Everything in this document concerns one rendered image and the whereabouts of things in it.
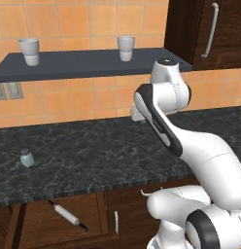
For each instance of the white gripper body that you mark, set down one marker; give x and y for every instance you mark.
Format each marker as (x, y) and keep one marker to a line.
(137, 115)

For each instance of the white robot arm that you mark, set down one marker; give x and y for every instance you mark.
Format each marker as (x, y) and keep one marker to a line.
(206, 155)

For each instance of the open wooden drawer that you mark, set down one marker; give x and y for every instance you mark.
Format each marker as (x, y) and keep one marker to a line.
(41, 223)

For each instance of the white cup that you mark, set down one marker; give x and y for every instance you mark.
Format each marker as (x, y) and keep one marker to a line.
(29, 48)
(126, 47)

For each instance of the dark wood base cabinet door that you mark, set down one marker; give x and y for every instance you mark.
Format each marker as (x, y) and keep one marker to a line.
(133, 210)

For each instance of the dark wood cupboard door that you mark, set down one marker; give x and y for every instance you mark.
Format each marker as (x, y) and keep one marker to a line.
(187, 29)

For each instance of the pale green shaker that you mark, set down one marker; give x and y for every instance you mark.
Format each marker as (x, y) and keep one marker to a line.
(27, 159)

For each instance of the dark grey wall shelf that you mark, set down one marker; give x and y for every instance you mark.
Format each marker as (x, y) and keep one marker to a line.
(83, 63)

